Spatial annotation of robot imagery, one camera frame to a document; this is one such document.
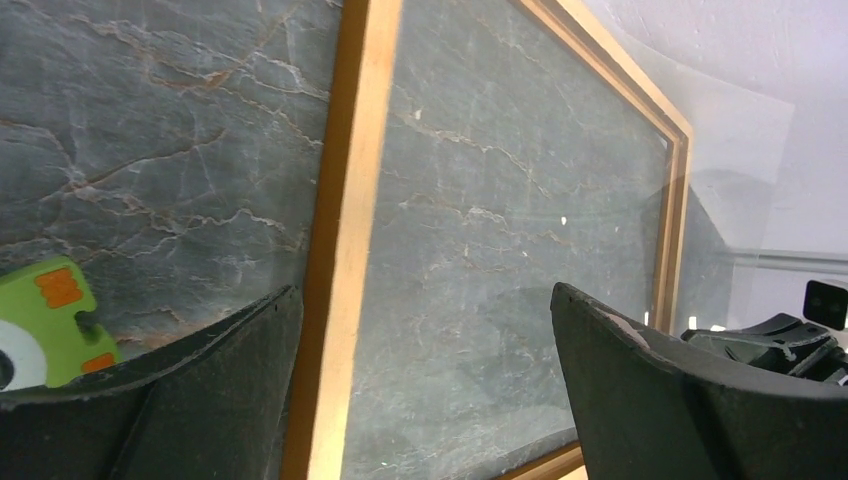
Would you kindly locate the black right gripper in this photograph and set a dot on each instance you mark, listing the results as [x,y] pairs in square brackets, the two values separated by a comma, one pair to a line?
[783,344]

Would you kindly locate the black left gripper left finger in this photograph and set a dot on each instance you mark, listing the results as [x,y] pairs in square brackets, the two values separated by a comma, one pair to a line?
[210,405]

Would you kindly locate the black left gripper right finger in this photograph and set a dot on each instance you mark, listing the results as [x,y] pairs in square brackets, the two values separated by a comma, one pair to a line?
[648,405]

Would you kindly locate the wooden picture frame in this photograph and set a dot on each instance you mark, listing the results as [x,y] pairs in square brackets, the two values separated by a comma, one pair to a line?
[346,193]

